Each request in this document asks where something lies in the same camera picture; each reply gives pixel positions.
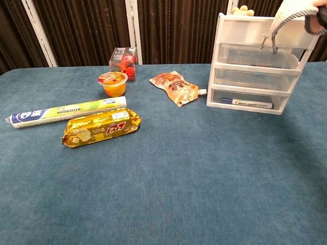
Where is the white green cling film roll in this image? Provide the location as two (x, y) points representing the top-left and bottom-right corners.
(5, 96), (128, 129)

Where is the frosted white drawer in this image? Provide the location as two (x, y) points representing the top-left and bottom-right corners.
(220, 19), (320, 49)

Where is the brown spout drink pouch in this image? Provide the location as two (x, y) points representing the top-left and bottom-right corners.
(149, 70), (207, 108)

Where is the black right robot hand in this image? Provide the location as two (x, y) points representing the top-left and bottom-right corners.
(316, 5), (327, 28)

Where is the clear plastic drawer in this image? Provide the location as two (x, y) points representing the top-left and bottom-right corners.
(211, 89), (289, 111)
(217, 43), (307, 69)
(214, 68), (297, 92)

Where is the white metal frame post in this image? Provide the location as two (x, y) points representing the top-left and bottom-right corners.
(21, 0), (58, 68)
(125, 0), (144, 65)
(226, 0), (239, 15)

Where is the blue carpeted table top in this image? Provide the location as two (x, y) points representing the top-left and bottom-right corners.
(0, 62), (327, 245)

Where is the white plastic drawer cabinet frame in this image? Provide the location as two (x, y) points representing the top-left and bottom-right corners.
(206, 12), (321, 116)

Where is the orange jelly cup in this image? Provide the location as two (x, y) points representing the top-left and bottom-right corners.
(98, 71), (128, 97)

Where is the beige plush toy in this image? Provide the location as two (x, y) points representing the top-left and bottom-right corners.
(231, 5), (255, 16)

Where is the blue and white marker pen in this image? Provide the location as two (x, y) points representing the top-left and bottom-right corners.
(221, 97), (274, 110)

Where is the dark brown curtain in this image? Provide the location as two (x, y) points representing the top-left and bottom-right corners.
(0, 0), (327, 76)

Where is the clear box with red parts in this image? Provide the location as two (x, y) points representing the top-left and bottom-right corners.
(108, 47), (139, 82)

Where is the gold biscuit package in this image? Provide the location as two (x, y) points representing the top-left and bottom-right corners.
(61, 107), (142, 149)

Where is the white orange cloth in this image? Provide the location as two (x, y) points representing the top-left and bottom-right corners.
(270, 0), (327, 55)

